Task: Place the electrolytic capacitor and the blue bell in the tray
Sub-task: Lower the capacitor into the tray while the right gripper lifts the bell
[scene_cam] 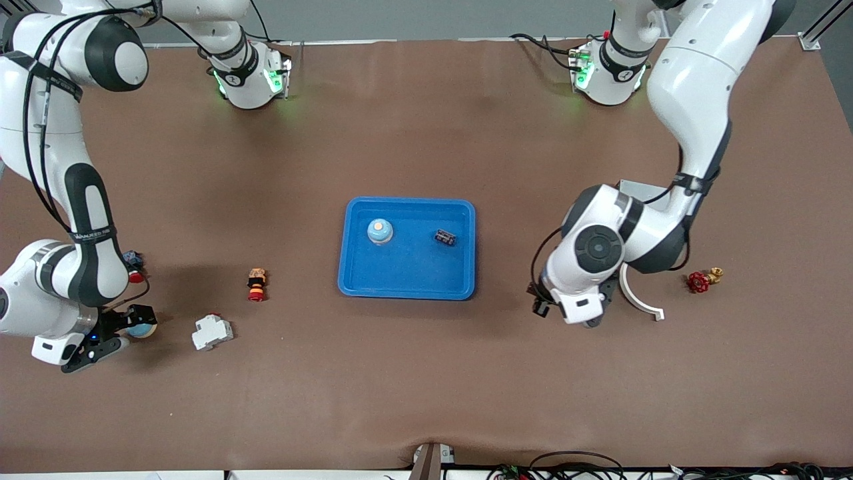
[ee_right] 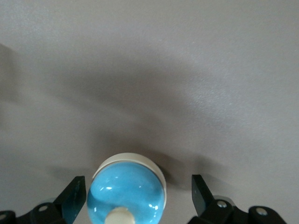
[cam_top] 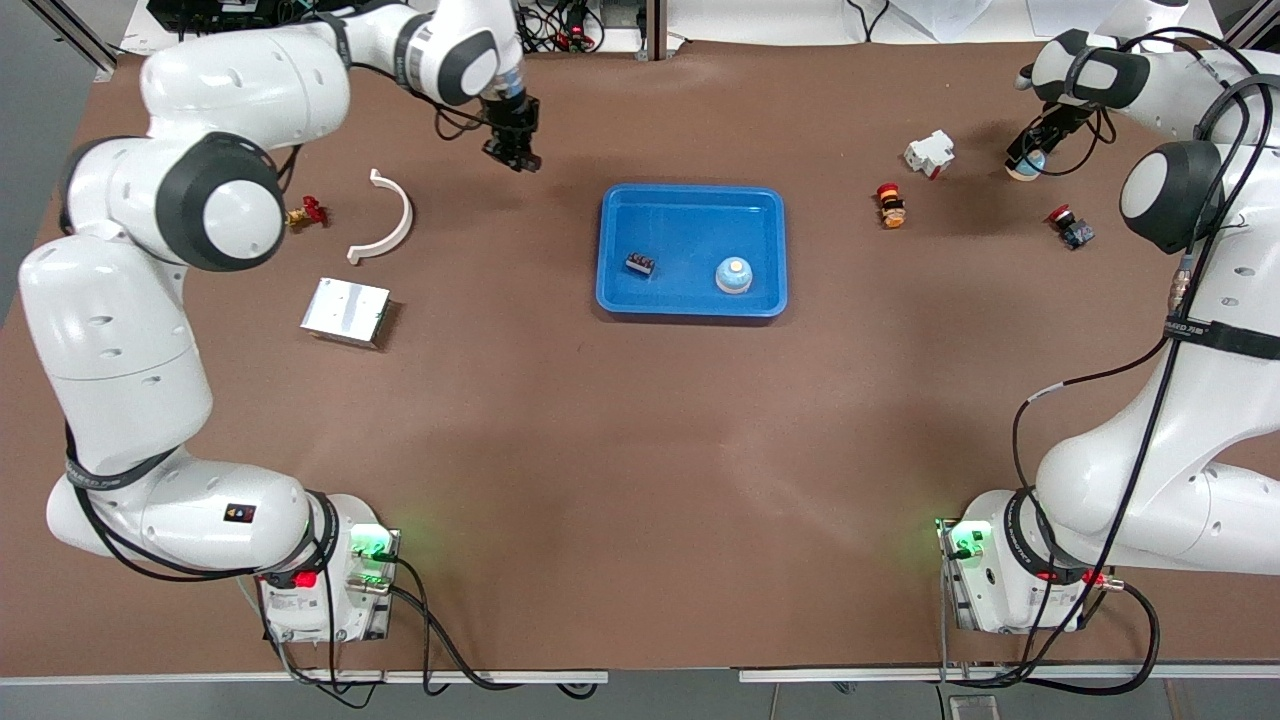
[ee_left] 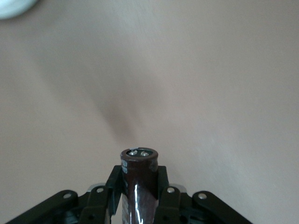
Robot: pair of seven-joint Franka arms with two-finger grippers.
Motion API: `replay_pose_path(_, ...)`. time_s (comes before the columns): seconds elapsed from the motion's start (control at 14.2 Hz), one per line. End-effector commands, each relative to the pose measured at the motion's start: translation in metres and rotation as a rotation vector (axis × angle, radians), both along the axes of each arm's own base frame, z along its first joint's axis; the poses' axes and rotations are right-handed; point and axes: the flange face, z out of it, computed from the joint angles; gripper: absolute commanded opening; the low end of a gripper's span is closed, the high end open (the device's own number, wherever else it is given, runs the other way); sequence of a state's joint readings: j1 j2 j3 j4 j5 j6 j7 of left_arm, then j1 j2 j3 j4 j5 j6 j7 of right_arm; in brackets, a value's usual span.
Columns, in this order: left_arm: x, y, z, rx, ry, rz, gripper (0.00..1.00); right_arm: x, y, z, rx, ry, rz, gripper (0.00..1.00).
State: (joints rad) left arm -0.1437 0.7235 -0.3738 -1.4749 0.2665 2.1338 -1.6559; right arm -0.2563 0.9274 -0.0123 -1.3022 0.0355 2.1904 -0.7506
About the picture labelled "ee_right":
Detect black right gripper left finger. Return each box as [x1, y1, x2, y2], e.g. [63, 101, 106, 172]
[0, 176, 87, 224]

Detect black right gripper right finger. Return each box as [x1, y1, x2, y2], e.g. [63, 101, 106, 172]
[188, 174, 291, 224]

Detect blue dome cap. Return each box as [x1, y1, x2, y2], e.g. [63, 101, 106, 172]
[86, 153, 168, 224]

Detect table cover mat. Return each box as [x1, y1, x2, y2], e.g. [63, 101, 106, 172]
[0, 0, 299, 224]

